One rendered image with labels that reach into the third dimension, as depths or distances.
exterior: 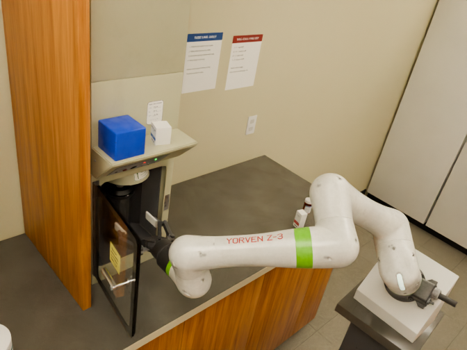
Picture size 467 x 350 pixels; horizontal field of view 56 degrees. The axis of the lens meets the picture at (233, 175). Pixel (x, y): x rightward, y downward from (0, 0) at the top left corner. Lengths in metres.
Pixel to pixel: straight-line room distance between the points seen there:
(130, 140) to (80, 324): 0.65
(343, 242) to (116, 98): 0.77
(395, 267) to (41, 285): 1.23
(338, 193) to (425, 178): 2.90
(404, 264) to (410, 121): 2.63
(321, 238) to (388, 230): 0.41
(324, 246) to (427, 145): 2.94
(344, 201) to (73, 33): 0.84
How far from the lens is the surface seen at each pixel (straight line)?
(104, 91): 1.31
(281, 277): 2.12
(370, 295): 1.83
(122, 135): 1.26
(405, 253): 1.60
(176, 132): 1.49
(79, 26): 1.12
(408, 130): 4.12
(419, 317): 1.80
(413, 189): 4.23
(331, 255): 1.23
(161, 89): 1.42
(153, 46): 1.35
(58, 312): 1.64
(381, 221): 1.53
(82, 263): 1.48
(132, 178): 1.54
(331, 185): 1.29
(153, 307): 1.64
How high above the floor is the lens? 2.16
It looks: 30 degrees down
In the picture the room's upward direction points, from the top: 11 degrees clockwise
